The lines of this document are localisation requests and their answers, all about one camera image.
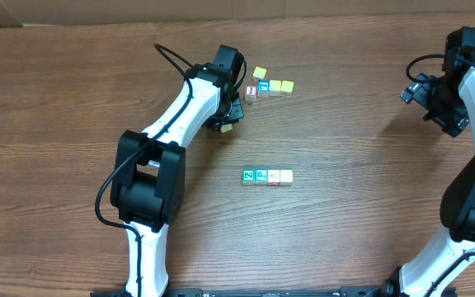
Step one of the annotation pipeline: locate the white sketch block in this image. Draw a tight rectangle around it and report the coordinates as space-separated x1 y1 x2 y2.
220 124 233 133

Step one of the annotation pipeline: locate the green letter Z block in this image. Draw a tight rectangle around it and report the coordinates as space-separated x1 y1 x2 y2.
242 169 256 185

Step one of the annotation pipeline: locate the blue letter P block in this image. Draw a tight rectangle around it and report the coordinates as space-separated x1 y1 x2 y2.
254 168 268 185

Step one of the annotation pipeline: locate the white ice cream block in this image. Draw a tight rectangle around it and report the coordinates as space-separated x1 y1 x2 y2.
267 169 280 186

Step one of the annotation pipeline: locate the yellow letter K block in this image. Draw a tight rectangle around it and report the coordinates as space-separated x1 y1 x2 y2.
280 170 294 186

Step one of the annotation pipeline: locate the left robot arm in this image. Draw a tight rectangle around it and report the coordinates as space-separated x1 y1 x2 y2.
98 45 247 296

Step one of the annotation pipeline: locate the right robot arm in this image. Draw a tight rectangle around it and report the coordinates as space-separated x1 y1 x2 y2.
374 26 475 296

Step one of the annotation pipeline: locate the yellow block far top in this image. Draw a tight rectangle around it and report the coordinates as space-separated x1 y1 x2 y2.
252 66 267 83

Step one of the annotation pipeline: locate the red letter I block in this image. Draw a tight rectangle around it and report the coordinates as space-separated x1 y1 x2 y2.
244 85 257 102

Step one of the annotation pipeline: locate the blue letter block in row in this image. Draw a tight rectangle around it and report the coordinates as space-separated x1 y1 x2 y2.
257 80 270 97

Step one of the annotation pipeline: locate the yellow block in row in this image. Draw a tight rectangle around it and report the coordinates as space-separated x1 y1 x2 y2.
269 80 282 97

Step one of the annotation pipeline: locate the yellow block row end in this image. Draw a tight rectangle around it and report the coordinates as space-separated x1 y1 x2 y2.
280 80 294 97

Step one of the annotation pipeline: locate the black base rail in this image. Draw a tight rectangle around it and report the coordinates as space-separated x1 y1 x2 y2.
90 284 458 297

